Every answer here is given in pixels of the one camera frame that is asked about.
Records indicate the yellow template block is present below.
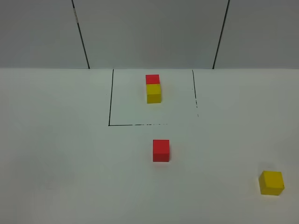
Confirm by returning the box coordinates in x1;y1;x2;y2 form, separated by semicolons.
146;84;162;104

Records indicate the red template block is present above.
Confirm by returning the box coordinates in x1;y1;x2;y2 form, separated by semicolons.
145;74;160;85

